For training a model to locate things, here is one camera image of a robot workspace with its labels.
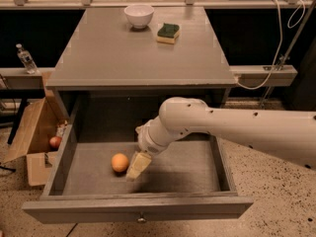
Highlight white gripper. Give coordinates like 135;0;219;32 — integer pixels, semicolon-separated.
126;120;167;181

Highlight orange fruit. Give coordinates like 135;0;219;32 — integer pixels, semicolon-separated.
111;153;129;173

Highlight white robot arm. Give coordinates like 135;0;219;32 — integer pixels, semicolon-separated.
126;97;316;181

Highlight open grey top drawer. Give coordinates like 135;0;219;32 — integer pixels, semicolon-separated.
23;96;253;223

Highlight round metal drawer knob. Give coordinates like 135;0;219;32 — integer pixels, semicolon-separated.
137;215;147;224

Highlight grey cabinet counter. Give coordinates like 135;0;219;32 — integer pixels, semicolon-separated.
45;6;238;123

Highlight red apple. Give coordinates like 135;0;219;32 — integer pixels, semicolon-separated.
49;136;61;149

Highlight open cardboard box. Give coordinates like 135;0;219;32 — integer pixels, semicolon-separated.
4;74;67;187

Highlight green and yellow sponge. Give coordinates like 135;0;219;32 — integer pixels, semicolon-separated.
157;23;180;44

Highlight black stand leg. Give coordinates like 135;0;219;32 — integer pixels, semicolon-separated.
7;98;29;145

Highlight metal railing ledge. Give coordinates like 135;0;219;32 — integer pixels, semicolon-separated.
0;65;297;90

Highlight white ceramic bowl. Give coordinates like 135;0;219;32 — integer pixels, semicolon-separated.
124;5;154;29

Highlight clear plastic water bottle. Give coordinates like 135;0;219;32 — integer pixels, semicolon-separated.
16;43;38;74

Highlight white power cable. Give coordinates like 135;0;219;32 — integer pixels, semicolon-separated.
234;0;306;91

